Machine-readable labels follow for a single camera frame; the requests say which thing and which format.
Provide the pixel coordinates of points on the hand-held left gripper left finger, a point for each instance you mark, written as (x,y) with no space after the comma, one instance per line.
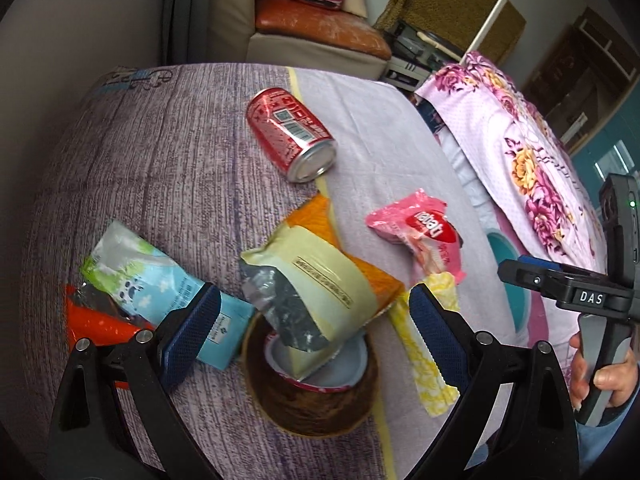
(195,335)

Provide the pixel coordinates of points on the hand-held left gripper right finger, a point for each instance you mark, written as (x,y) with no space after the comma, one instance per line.
(437,340)

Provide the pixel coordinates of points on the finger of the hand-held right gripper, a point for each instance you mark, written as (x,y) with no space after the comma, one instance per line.
(530,277)
(537,260)

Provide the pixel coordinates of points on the teal trash bin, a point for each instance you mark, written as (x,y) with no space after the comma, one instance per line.
(510,280)

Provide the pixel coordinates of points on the yellow and orange foil bag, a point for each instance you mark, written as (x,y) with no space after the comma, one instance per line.
(315,270)

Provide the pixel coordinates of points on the brown coconut shell bowl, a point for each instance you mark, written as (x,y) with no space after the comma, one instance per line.
(310,410)

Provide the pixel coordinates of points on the red soda can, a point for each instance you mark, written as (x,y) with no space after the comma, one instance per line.
(285,125)

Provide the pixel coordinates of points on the person's right forearm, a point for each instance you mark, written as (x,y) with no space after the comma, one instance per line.
(600,445)

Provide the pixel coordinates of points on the person's right hand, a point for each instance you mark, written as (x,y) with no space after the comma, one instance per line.
(617,380)

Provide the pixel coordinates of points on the yellow patterned wrapper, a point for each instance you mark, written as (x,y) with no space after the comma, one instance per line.
(425,370)

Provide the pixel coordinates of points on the light blue cartoon packet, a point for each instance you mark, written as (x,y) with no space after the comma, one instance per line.
(150,280)

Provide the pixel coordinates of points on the red rimmed white cup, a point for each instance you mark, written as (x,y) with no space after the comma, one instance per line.
(345,365)

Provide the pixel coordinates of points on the red orange wrapper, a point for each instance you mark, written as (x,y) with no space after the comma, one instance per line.
(95,325)

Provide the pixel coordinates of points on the floral pink bed sheet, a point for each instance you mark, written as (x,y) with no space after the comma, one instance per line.
(525,160)

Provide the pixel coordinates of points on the teal cabinet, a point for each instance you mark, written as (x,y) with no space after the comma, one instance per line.
(610,135)

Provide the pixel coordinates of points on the pink snack wrapper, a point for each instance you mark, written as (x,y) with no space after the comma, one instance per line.
(430,232)

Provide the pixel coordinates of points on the wooden cabinet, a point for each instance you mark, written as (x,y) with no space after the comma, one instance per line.
(575,70)

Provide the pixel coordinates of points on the lilac grey bed sheet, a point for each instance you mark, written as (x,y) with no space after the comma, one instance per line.
(150,160)

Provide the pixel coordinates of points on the white pole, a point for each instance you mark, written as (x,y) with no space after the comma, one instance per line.
(487,22)

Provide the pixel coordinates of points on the brown patterned cloth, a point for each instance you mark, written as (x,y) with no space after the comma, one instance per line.
(450,0)

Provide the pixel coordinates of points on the cream leather sofa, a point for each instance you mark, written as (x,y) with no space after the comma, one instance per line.
(230,20)

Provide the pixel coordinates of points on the orange seat cushion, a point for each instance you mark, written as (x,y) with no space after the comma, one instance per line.
(320,30)

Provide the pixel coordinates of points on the blue green curtain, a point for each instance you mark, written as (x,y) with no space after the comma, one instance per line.
(182,10)

